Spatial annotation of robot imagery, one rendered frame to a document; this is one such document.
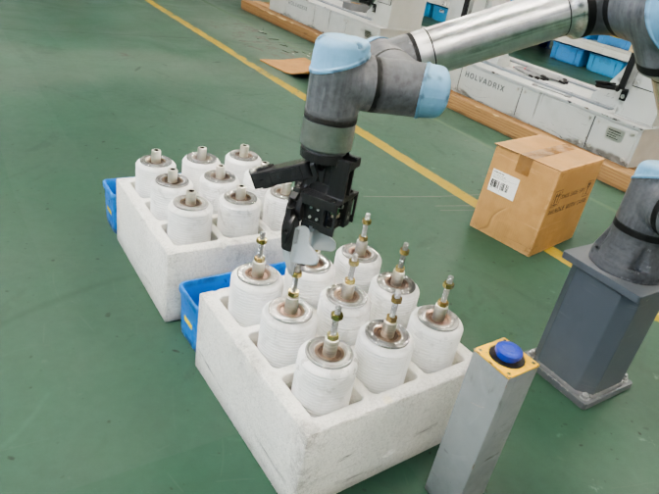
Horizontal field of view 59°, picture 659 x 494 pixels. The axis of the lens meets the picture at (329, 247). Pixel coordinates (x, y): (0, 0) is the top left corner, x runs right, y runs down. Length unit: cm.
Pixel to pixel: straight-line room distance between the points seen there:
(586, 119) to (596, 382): 186
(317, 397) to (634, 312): 70
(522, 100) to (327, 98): 256
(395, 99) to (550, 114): 242
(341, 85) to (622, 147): 231
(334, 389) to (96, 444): 43
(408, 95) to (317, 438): 51
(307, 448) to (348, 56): 55
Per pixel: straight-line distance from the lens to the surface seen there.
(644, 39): 97
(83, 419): 116
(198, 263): 129
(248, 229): 134
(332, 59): 78
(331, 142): 81
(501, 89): 339
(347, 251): 119
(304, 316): 98
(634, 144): 296
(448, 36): 96
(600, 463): 133
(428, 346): 104
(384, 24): 426
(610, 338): 136
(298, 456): 93
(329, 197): 84
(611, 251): 132
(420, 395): 102
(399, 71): 81
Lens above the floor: 83
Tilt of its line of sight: 29 degrees down
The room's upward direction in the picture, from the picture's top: 11 degrees clockwise
